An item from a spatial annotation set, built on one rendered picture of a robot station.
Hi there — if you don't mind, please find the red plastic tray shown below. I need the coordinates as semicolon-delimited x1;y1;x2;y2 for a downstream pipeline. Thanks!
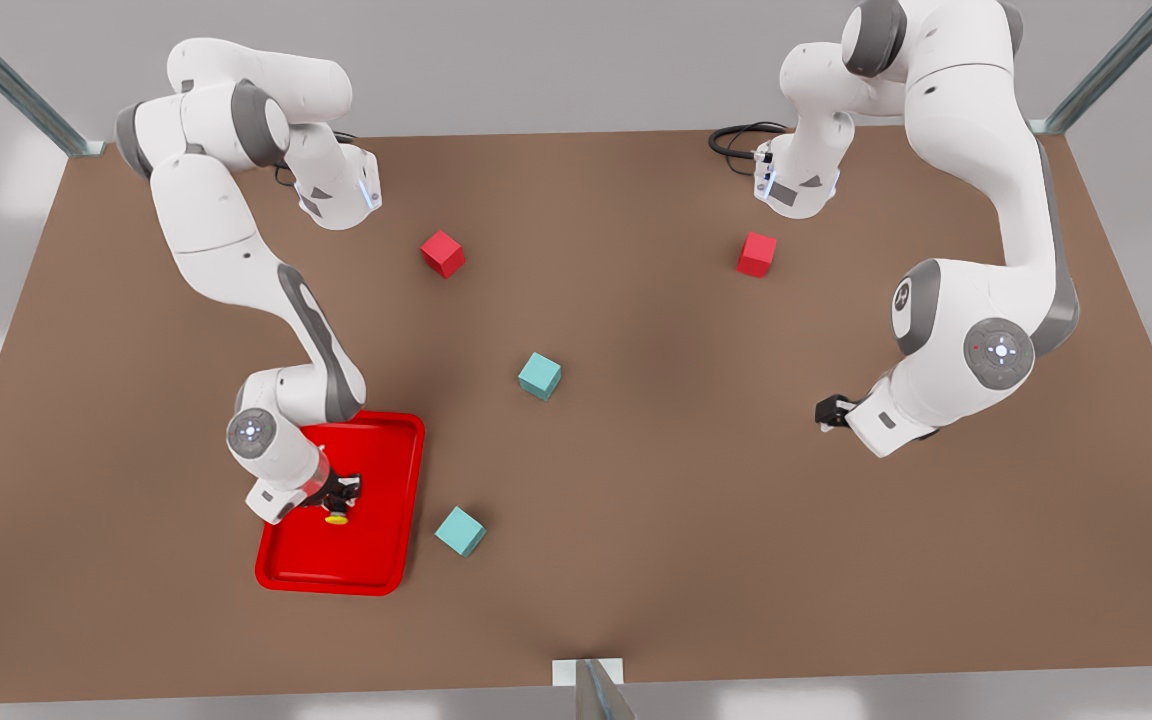
255;410;427;597

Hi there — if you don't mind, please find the teal cube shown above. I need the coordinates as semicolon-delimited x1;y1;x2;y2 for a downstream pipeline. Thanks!
517;351;564;402
434;505;488;559

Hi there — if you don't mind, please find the red cube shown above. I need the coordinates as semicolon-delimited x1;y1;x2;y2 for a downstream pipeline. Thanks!
736;232;779;279
420;230;467;280

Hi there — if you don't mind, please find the black cable loop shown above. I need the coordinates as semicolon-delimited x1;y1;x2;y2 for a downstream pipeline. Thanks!
272;131;361;190
708;122;791;179

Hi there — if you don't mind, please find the silver frame post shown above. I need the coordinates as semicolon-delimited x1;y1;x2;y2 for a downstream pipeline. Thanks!
551;657;637;720
1029;0;1152;136
0;0;105;158

